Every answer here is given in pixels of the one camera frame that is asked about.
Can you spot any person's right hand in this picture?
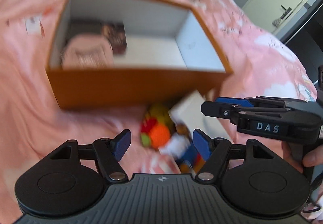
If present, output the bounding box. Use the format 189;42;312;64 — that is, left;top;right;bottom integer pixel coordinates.
281;141;323;214

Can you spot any dark patterned card box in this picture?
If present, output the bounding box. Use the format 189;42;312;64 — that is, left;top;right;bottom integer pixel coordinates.
101;22;127;55

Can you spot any pink patterned bedsheet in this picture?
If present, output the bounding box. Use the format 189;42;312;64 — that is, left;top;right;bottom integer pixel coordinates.
1;0;318;223

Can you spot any white rabbit plush doll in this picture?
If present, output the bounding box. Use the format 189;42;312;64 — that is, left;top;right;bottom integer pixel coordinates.
158;124;205;175

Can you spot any yellow chick plush toy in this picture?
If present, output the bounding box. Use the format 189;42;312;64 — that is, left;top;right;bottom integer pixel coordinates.
140;102;175;150

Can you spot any dark grey fabric box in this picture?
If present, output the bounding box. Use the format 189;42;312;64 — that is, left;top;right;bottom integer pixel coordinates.
66;20;102;39

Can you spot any orange cardboard box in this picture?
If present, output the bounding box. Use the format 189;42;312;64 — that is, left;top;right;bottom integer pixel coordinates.
46;0;233;110

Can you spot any pink mini backpack pouch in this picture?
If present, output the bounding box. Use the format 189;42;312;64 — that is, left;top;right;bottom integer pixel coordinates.
62;33;114;69

